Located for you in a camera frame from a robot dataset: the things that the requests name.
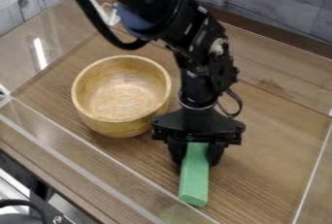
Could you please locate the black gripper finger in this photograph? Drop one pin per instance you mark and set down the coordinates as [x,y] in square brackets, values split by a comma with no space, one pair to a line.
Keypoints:
[179,151]
[216,151]

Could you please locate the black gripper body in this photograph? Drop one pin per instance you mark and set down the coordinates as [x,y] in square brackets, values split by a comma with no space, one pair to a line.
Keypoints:
[198,126]

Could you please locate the green rectangular block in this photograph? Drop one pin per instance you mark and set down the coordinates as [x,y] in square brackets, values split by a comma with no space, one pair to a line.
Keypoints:
[195,176]

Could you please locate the wooden bowl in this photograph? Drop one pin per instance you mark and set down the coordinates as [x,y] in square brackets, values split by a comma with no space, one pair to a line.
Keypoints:
[120,93]

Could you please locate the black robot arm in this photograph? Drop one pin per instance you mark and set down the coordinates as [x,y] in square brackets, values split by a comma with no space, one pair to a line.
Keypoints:
[198,39]

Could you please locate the clear acrylic tray wall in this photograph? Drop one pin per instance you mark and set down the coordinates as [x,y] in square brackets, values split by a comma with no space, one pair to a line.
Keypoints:
[274,179]

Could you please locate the black metal frame bracket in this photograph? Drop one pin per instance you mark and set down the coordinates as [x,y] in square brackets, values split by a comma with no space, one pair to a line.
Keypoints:
[60,211]

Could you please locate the clear acrylic corner bracket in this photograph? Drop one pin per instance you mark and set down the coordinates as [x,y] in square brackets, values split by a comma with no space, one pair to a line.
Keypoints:
[108,13]

